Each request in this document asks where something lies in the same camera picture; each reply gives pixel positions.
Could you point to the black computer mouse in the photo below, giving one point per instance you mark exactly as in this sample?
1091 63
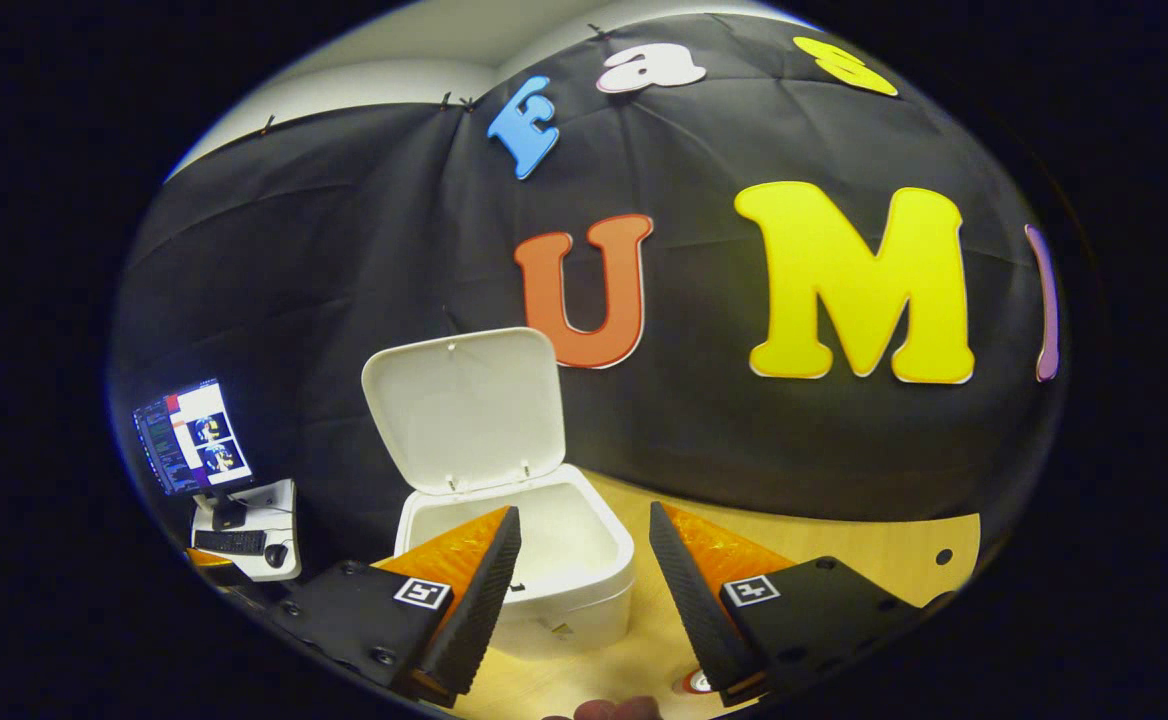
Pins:
276 555

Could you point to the wooden desktop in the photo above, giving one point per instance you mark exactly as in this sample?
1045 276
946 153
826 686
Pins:
844 548

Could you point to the black backdrop cloth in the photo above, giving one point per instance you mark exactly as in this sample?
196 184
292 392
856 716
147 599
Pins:
344 250

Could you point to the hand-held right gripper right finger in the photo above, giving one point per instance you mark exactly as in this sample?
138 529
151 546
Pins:
694 610

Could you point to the white side table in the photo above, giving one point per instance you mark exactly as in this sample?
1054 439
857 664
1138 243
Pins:
279 505

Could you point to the computer monitor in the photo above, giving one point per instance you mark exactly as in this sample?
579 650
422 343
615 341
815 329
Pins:
194 435

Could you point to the black keyboard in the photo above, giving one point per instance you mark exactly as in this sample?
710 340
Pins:
231 542

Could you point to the white desktop garbage bin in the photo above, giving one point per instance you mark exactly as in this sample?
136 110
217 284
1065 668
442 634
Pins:
464 410

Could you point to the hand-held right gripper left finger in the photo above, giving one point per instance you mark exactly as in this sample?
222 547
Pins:
479 610

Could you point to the red pop can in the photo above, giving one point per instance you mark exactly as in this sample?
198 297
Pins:
697 683

